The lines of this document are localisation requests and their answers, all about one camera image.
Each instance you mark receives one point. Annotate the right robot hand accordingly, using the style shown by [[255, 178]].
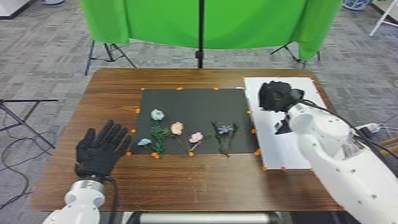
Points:
[[278, 96]]

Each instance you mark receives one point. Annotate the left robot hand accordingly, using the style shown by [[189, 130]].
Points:
[[100, 153]]

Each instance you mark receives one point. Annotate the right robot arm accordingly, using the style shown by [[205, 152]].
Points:
[[349, 173]]

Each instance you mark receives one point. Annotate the small blue flower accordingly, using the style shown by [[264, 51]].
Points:
[[145, 142]]

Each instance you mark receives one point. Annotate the green sprig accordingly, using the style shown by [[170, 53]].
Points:
[[234, 133], [159, 137]]

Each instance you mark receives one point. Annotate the dark blue flower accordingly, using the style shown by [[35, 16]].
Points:
[[225, 129]]

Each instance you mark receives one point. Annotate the black tripod stand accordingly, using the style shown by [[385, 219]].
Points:
[[109, 51], [292, 53]]

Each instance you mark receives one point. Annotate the dark mat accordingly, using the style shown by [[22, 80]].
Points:
[[196, 110]]

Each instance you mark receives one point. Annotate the peach flower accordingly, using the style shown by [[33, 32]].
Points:
[[177, 128]]

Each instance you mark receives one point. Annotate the pale blue flower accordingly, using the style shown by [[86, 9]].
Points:
[[157, 115]]

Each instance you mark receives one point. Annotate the white sheet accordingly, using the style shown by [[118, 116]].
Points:
[[269, 146]]

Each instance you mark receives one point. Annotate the pink flower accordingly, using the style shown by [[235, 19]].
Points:
[[196, 136]]

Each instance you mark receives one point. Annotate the white power strip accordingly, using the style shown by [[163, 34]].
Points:
[[371, 127]]

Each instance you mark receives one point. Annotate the black folding stand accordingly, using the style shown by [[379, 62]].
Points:
[[24, 110]]

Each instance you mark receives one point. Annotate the black pole stand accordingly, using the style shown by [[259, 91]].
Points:
[[202, 33]]

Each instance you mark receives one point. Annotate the pale grey bar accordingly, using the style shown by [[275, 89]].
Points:
[[202, 218]]

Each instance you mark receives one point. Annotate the white stand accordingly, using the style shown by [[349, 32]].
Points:
[[386, 20]]

